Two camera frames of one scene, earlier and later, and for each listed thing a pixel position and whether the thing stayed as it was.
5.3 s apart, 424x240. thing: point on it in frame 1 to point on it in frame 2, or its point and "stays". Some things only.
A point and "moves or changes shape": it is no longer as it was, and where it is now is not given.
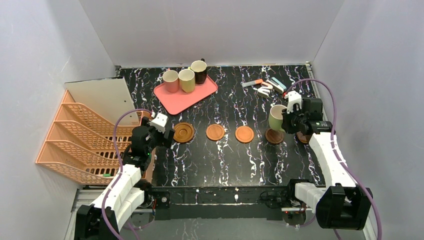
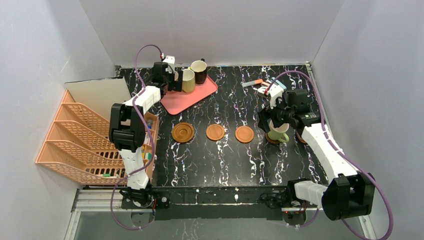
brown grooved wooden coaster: x=184 y=132 stays
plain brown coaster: x=215 y=132 stays
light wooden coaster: x=244 y=134 stays
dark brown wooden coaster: x=275 y=137 stays
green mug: x=275 y=117 moves or changes shape
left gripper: x=164 y=138 to x=174 y=83
